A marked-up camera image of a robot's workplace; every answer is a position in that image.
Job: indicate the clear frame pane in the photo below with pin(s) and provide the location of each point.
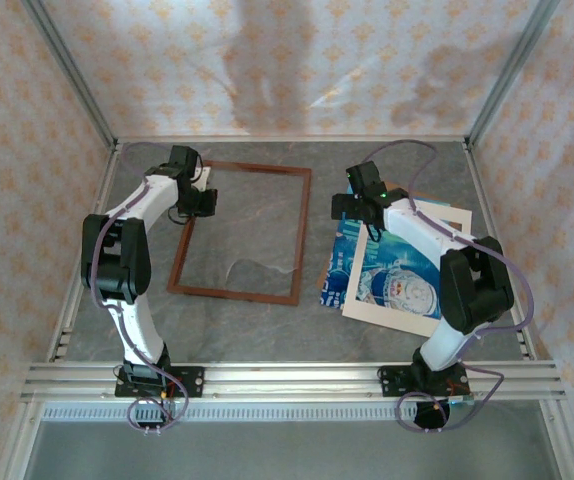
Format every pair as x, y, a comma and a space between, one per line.
252, 220

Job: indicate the brown wooden picture frame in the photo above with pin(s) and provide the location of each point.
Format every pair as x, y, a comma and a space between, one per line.
237, 297

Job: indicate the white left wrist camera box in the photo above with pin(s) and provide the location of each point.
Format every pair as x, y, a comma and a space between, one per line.
203, 176

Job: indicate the blue printed paper photo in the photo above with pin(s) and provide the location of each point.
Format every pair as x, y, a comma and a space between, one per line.
397, 285

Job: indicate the aluminium lower frame bar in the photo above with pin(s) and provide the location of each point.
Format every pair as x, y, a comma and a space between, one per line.
567, 445
19, 445

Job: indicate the aluminium corner post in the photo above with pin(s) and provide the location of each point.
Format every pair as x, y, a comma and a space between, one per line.
69, 65
514, 65

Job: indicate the small green circuit board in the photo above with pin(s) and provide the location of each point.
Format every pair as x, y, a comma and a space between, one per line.
462, 399

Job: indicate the white mat board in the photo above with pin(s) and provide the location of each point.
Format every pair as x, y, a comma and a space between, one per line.
357, 282

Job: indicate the aluminium mounting rail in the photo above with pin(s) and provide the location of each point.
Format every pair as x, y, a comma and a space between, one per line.
292, 382

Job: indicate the grey metal panel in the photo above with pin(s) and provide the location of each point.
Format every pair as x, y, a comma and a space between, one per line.
292, 450

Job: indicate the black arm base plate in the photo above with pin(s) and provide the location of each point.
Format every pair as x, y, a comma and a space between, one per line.
389, 382
194, 380

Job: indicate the aluminium table edge rail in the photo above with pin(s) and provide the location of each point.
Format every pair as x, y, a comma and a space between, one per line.
292, 138
103, 192
482, 192

